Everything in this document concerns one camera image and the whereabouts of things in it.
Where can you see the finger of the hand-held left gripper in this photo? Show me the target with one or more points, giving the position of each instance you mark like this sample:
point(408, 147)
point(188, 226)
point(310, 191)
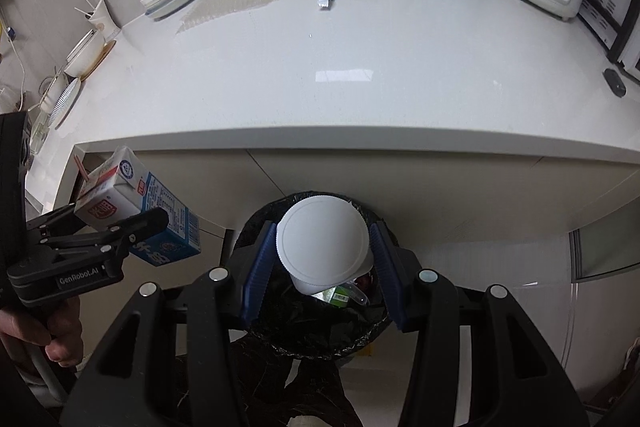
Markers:
point(130, 227)
point(50, 219)

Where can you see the green paper carton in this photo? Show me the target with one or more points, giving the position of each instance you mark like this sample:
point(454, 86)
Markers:
point(337, 295)

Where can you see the white plastic bottle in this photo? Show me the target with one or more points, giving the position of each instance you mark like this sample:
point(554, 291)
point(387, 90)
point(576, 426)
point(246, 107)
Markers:
point(322, 242)

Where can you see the black trash bin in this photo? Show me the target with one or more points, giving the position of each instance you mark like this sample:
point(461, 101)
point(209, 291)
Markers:
point(305, 344)

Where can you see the round wooden coaster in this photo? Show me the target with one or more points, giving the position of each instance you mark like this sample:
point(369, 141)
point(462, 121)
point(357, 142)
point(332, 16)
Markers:
point(102, 57)

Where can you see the white countertop oven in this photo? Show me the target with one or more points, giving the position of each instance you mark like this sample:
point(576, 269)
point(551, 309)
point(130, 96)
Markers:
point(602, 7)

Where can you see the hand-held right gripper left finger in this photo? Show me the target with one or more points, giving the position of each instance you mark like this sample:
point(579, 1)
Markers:
point(257, 277)

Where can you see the white toothpick cup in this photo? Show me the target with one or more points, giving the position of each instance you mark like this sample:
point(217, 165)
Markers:
point(102, 16)

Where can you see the white ceramic bowl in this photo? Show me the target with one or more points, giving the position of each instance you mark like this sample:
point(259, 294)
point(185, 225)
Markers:
point(84, 55)

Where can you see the person's left hand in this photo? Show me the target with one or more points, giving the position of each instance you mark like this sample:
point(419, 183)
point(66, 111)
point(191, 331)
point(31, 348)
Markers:
point(20, 332)

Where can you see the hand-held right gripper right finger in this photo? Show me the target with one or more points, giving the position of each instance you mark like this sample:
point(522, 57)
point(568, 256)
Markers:
point(387, 277)

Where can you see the clear drinking glass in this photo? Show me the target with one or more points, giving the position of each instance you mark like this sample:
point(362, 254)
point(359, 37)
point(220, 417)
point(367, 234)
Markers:
point(39, 132)

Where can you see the ribbed white plate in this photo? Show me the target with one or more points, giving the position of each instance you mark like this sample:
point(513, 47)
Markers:
point(67, 102)

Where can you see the blue milk carton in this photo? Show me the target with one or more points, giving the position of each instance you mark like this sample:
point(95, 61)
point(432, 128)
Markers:
point(160, 202)

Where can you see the small black case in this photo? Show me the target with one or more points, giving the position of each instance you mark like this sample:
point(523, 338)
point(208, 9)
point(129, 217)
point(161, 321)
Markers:
point(614, 82)

